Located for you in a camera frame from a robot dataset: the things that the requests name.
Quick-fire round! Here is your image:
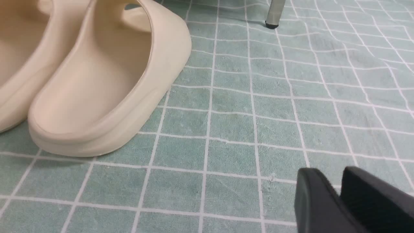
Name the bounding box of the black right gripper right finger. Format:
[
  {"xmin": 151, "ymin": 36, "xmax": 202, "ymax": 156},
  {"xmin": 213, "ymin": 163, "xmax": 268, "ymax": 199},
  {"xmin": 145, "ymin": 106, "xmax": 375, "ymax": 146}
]
[{"xmin": 340, "ymin": 166, "xmax": 414, "ymax": 233}]

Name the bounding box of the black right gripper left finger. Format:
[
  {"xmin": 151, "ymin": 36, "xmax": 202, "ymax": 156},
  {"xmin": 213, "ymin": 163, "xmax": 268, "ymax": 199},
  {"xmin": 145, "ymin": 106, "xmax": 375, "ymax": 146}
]
[{"xmin": 294, "ymin": 168, "xmax": 368, "ymax": 233}]

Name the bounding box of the chrome metal shoe rack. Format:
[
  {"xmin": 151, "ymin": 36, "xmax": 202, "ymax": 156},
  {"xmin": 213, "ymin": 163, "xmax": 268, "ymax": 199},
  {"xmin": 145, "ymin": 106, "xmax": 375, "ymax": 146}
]
[{"xmin": 265, "ymin": 0, "xmax": 286, "ymax": 29}]

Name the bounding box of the green checked floor cloth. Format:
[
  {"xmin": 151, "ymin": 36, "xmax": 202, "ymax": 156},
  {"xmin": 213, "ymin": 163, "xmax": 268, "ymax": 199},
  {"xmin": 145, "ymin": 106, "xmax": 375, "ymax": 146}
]
[{"xmin": 1, "ymin": 0, "xmax": 414, "ymax": 233}]

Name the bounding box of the right cream foam slide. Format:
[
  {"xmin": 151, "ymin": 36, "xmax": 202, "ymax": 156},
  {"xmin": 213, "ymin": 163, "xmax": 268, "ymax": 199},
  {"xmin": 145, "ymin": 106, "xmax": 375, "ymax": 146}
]
[{"xmin": 28, "ymin": 0, "xmax": 192, "ymax": 157}]

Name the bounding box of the cream foam slide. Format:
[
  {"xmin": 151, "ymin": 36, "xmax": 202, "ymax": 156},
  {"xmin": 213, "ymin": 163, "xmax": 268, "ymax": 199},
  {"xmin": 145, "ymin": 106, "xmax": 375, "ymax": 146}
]
[
  {"xmin": 28, "ymin": 0, "xmax": 192, "ymax": 157},
  {"xmin": 0, "ymin": 0, "xmax": 89, "ymax": 132}
]

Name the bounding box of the left cream foam slide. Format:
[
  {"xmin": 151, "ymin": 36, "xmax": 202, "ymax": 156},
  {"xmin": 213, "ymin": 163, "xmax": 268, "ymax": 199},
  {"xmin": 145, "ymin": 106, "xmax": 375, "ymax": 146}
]
[{"xmin": 0, "ymin": 0, "xmax": 89, "ymax": 132}]

